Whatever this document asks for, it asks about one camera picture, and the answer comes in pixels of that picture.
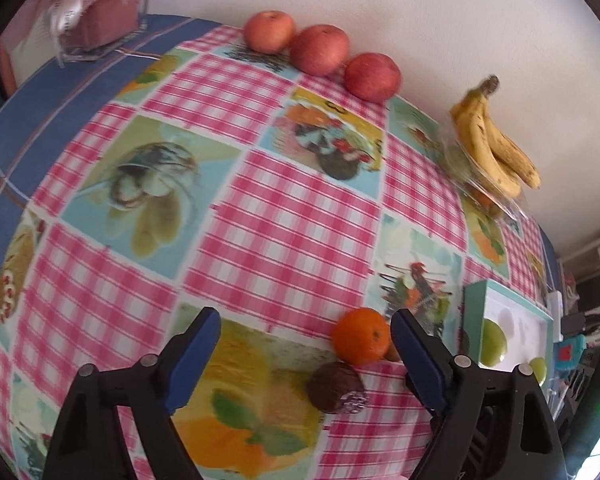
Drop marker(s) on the small green guava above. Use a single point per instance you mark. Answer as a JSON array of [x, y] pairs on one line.
[[539, 369]]

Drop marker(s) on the teal toy box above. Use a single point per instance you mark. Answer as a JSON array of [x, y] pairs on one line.
[[567, 353]]

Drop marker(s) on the dark red apple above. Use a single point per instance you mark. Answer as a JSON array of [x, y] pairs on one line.
[[372, 77]]

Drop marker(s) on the orange tangerine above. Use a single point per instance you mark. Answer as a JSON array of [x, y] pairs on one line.
[[361, 337]]

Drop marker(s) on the clear acrylic napkin holder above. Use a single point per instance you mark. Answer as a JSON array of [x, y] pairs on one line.
[[86, 30]]

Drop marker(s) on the middle red apple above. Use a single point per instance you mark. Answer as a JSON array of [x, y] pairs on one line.
[[319, 50]]

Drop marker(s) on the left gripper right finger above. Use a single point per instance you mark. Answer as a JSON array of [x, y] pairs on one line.
[[488, 424]]

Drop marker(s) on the white power strip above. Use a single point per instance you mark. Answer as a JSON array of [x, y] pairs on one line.
[[555, 305]]

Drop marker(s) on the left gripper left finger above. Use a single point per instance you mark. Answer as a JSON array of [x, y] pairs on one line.
[[88, 441]]

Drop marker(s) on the blue table cover cloth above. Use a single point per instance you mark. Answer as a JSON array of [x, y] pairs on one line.
[[52, 106]]

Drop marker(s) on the clear plastic fruit container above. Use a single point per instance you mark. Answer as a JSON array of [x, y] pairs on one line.
[[473, 182]]

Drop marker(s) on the dark brown passion fruit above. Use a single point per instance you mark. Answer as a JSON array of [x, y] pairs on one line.
[[336, 388]]

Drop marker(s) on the yellow banana bunch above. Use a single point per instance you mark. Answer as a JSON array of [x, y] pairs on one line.
[[499, 158]]

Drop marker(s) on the large green guava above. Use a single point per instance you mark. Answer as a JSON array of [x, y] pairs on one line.
[[493, 344]]

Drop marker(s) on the white teal-rimmed box lid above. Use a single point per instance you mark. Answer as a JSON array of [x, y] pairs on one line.
[[528, 329]]

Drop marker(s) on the pale red apple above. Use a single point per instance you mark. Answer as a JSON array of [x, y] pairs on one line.
[[269, 32]]

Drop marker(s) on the pink checkered fruit tablecloth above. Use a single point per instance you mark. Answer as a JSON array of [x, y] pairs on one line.
[[221, 178]]

